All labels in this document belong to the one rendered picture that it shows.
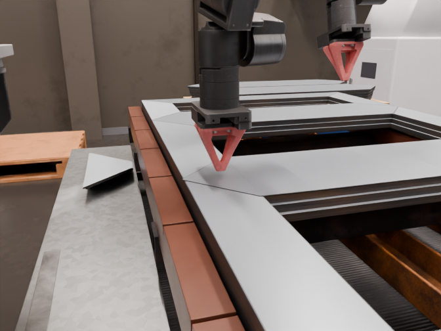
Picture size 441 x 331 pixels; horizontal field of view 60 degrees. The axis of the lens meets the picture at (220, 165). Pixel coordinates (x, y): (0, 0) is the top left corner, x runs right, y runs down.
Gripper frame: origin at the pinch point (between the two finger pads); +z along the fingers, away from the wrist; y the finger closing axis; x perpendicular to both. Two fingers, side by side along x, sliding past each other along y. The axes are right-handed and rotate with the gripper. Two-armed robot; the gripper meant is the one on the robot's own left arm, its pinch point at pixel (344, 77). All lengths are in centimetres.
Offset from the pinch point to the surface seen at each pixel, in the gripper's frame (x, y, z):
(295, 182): 22.0, -19.4, 17.1
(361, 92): -51, 66, -1
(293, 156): 16.6, -8.2, 14.4
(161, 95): -10, 376, -35
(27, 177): 113, 253, 33
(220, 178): 32.2, -15.4, 15.8
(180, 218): 39.4, -20.7, 19.6
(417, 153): -6.0, -12.4, 15.9
